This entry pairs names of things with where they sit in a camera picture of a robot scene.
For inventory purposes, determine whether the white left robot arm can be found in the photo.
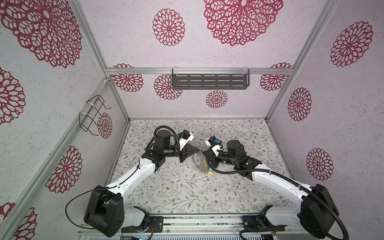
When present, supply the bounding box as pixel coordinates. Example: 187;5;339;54
84;126;198;237

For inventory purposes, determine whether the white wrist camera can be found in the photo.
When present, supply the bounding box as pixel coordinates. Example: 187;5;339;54
205;136;223;155
179;130;194;149

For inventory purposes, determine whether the keyring bunch with blue tags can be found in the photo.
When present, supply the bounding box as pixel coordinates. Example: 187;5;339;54
192;151;215;177

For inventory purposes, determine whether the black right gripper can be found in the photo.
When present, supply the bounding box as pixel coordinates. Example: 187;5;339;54
201;148;238;169

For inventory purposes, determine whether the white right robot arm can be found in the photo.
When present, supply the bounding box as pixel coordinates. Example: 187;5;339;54
204;137;350;240

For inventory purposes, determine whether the grey slotted wall shelf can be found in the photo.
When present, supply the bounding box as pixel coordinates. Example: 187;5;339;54
171;69;250;90

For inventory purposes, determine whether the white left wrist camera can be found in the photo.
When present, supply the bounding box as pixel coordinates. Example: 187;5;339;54
179;130;194;149

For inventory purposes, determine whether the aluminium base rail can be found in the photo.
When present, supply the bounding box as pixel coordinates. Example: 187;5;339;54
75;214;310;240

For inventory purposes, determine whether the black wire wall rack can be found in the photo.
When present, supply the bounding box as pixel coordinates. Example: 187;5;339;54
78;95;112;137

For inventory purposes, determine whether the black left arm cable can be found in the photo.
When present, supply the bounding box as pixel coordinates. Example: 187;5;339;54
64;185;109;231

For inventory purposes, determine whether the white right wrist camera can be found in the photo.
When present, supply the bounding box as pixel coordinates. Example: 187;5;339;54
205;136;223;155

